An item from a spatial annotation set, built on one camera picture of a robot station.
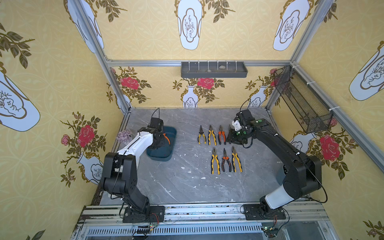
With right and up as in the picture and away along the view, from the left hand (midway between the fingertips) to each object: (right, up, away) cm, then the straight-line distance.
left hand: (159, 142), depth 93 cm
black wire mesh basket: (+88, +17, -9) cm, 90 cm away
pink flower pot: (-21, +4, 0) cm, 21 cm away
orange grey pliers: (+39, +3, +11) cm, 41 cm away
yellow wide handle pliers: (+47, -9, 0) cm, 48 cm away
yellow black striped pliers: (+27, +5, +14) cm, 30 cm away
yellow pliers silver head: (+35, -8, 0) cm, 36 cm away
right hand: (+41, +2, -8) cm, 42 cm away
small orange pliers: (+3, +4, +1) cm, 6 cm away
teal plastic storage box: (+4, -6, -1) cm, 8 cm away
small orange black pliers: (+41, -9, 0) cm, 42 cm away
